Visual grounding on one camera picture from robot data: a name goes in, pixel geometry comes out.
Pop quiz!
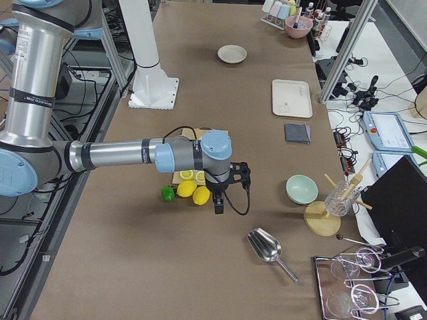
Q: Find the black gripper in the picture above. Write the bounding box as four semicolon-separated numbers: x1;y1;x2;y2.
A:
205;177;228;215

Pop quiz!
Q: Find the round white plate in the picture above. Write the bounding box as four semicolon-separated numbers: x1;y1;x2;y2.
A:
217;45;248;64

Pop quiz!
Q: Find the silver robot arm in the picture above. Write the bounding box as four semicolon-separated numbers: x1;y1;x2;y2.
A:
1;1;232;214

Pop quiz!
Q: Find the lemon half near bun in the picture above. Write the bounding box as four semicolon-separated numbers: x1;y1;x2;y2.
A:
179;170;194;181

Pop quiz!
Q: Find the white rabbit tray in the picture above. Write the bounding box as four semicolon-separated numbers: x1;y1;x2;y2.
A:
272;79;313;119

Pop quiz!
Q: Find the black glass tray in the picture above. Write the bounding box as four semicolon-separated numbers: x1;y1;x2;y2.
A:
313;256;400;319

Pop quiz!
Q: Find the whole lemon lower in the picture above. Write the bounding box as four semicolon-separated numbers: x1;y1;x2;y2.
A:
192;186;210;205

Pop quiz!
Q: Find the whole lemon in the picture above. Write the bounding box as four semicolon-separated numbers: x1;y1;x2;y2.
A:
192;186;210;205
176;180;197;197

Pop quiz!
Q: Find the lemon half near edge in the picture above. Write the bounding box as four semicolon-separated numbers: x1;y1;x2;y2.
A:
195;171;205;184

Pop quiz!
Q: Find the whole lemon upper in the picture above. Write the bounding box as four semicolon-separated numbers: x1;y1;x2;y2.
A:
176;180;197;197

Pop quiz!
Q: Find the green lime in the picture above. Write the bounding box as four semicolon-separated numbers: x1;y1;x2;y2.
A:
161;186;175;202

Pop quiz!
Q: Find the wooden cutting board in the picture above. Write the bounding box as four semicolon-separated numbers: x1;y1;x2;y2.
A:
167;128;232;185

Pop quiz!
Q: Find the metal scoop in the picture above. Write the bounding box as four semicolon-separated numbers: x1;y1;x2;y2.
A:
246;227;298;283

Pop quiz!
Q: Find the mint green bowl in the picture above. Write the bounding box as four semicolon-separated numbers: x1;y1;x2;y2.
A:
286;175;318;205

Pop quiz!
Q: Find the grey folded cloth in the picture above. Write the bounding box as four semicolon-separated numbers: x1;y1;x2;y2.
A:
284;123;311;144

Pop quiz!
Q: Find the wooden cup tree stand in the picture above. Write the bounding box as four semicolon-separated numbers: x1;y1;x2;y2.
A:
304;159;372;236

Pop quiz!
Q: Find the clear patterned glass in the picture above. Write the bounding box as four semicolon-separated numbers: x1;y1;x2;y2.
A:
325;181;360;217

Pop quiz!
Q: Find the wine glass upper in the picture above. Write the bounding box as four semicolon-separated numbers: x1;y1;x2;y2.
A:
330;247;381;280

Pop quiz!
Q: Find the wine glass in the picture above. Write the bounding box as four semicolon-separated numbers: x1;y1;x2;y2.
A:
330;247;381;280
326;284;380;319

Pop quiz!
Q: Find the blue teach pendant lower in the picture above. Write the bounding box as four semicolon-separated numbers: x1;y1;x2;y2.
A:
372;151;415;178

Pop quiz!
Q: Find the blue teach pendant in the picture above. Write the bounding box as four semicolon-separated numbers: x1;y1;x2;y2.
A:
372;151;415;178
362;111;414;153

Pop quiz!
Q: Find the wine glass lower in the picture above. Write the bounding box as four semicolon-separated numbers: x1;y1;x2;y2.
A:
326;284;380;319

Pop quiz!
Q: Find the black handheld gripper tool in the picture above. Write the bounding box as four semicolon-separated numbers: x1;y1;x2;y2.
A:
352;75;379;111

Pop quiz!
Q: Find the black monitor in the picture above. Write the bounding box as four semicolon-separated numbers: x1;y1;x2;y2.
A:
361;155;426;249

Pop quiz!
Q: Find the blue teach pendant upper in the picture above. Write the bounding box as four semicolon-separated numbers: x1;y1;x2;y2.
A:
362;111;414;153

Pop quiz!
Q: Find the white cup rack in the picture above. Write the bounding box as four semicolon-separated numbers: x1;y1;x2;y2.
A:
261;0;300;31

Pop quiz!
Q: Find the pink bowl with ice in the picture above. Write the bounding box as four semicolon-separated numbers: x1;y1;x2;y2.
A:
285;16;313;39

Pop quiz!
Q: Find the white camera pole base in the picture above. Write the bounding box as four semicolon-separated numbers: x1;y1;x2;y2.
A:
119;0;179;110

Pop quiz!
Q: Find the metal black-tipped scoop handle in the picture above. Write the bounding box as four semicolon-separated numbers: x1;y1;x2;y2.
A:
293;7;303;29

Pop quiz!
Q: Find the copper wire bottle basket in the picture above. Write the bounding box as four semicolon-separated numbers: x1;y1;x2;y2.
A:
304;2;332;42

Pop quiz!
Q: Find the aluminium frame post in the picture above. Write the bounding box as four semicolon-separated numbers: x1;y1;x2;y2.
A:
319;0;378;105

